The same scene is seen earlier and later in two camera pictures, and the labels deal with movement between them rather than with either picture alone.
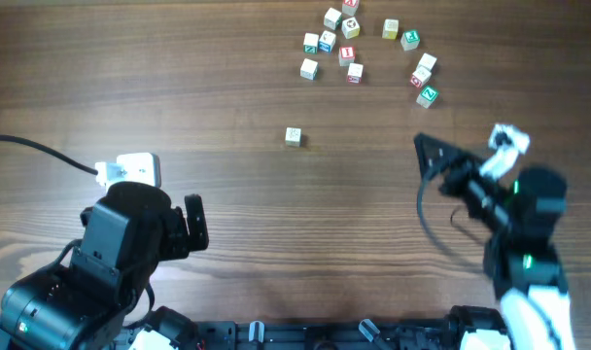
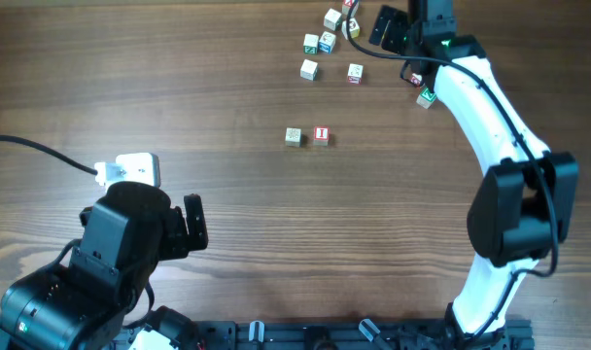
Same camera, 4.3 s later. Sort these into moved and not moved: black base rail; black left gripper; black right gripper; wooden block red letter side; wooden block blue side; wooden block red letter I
Moved: wooden block red letter I; black right gripper
Not moved: black base rail; wooden block red letter side; black left gripper; wooden block blue side
